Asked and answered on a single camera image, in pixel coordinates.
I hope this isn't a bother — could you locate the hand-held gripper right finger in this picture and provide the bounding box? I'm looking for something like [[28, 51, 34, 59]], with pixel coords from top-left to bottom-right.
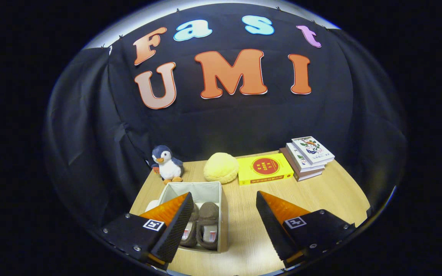
[[256, 191, 356, 267]]

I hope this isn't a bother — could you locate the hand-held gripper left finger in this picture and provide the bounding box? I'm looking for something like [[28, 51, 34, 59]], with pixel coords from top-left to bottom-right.
[[100, 192, 195, 269]]

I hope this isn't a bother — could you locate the brown shoe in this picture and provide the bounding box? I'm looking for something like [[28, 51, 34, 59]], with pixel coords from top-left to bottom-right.
[[181, 205, 200, 248], [196, 202, 220, 250]]

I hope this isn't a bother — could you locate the beige fabric storage box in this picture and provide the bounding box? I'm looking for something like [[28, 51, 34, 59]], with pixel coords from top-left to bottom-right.
[[156, 181, 229, 253]]

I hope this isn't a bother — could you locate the yellow book with red circle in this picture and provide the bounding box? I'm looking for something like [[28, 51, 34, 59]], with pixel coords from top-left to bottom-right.
[[237, 153, 295, 186]]

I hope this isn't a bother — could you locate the brown book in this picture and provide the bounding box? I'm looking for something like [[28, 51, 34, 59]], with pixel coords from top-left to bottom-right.
[[279, 148, 323, 182]]

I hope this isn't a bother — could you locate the penguin plush toy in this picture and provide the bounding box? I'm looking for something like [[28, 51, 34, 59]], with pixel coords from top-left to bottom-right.
[[151, 145, 184, 184]]

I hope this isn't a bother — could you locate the yellow round plush cushion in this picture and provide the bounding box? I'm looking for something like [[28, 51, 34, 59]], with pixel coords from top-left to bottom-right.
[[203, 152, 240, 184]]

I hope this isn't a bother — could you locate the black backdrop cloth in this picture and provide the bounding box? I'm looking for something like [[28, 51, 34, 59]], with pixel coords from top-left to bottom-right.
[[45, 3, 407, 230]]

